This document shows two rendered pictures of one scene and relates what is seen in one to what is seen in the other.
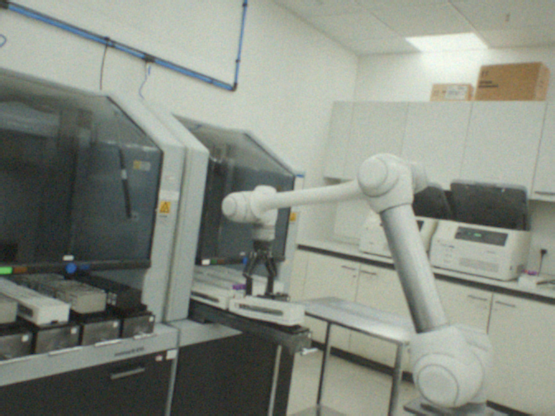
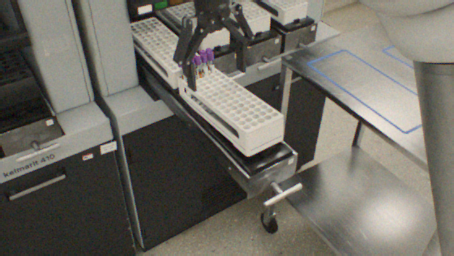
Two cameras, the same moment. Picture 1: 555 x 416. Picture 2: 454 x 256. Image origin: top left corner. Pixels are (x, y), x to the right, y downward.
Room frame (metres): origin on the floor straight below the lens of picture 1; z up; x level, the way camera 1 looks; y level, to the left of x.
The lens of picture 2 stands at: (1.31, -0.27, 1.48)
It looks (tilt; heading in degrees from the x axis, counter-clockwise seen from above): 41 degrees down; 20
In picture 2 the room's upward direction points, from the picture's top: straight up
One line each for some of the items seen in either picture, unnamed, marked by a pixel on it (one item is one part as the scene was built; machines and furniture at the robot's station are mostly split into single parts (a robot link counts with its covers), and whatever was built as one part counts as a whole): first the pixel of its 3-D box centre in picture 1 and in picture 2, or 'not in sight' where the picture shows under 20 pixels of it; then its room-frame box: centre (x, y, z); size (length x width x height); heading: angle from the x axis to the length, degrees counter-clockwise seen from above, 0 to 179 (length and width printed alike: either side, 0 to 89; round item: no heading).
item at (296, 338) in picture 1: (236, 318); (197, 100); (2.15, 0.10, 0.78); 0.73 x 0.14 x 0.09; 54
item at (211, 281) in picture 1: (212, 286); (190, 22); (2.44, 0.25, 0.83); 0.30 x 0.10 x 0.06; 54
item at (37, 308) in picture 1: (27, 305); not in sight; (1.75, 0.75, 0.83); 0.30 x 0.10 x 0.06; 54
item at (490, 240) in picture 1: (484, 228); not in sight; (4.15, -1.57, 1.24); 0.62 x 0.56 x 0.69; 144
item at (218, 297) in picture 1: (206, 295); (163, 52); (2.25, 0.25, 0.83); 0.30 x 0.10 x 0.06; 54
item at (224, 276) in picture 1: (234, 285); (230, 10); (2.56, 0.16, 0.83); 0.30 x 0.10 x 0.06; 54
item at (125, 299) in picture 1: (127, 299); (12, 91); (1.94, 0.49, 0.85); 0.12 x 0.02 x 0.06; 144
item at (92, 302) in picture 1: (89, 303); not in sight; (1.81, 0.58, 0.85); 0.12 x 0.02 x 0.06; 145
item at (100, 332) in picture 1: (47, 307); not in sight; (1.95, 0.77, 0.78); 0.73 x 0.14 x 0.09; 54
